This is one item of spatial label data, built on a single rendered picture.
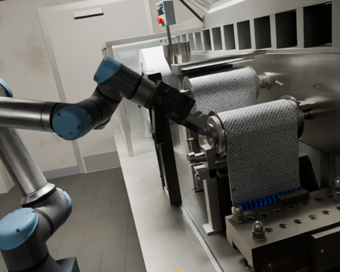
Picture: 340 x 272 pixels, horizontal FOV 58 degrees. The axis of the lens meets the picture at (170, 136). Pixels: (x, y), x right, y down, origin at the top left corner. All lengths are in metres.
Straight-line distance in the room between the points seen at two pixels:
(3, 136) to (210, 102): 0.68
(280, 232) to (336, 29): 0.56
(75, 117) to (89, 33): 3.40
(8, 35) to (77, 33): 0.83
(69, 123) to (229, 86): 0.62
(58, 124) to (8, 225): 0.38
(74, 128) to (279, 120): 0.58
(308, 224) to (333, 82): 0.40
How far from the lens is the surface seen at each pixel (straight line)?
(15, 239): 0.97
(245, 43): 1.48
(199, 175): 0.98
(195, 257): 1.01
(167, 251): 1.05
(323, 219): 0.93
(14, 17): 4.35
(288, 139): 0.99
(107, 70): 0.79
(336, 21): 0.97
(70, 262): 1.14
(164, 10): 1.40
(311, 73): 1.05
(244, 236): 0.86
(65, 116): 0.71
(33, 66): 4.29
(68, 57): 4.12
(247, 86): 1.15
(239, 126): 0.90
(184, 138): 1.64
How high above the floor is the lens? 1.54
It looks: 17 degrees down
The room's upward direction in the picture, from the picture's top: 9 degrees counter-clockwise
